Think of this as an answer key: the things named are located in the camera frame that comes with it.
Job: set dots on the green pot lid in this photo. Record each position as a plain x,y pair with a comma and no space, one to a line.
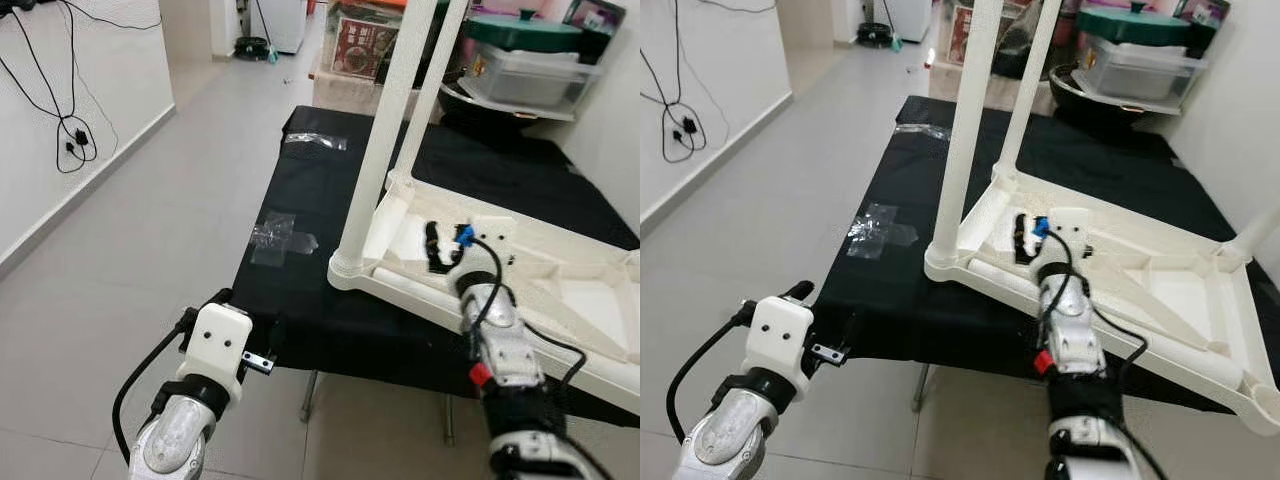
1135,22
525,32

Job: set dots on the red printed box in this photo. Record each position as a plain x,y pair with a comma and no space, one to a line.
955,35
360,45

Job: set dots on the black round floor device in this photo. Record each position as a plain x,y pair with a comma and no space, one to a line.
250,45
875,35

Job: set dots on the clear plastic storage box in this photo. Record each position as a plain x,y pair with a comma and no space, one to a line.
1135,65
525,75

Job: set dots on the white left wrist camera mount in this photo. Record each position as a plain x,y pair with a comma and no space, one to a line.
780,330
218,340

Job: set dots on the black wok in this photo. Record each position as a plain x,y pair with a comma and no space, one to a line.
480,105
1090,100

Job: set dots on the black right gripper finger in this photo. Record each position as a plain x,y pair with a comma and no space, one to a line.
435,250
1020,238

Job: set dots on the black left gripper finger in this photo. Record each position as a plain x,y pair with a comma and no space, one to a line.
797,290
222,296
272,335
848,325

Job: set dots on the clear tape strip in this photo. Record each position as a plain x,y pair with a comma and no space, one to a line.
315,140
920,130

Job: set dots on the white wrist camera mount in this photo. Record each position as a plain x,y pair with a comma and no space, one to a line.
1065,225
780,330
490,235
218,340

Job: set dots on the white appliance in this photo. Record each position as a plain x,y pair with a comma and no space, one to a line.
285,20
908,15

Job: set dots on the black bag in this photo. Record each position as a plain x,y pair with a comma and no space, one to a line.
1015,45

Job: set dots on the beige patterned cloth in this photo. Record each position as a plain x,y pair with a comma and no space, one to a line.
950,85
345,95

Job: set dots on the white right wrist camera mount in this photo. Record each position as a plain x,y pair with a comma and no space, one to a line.
490,235
1065,225

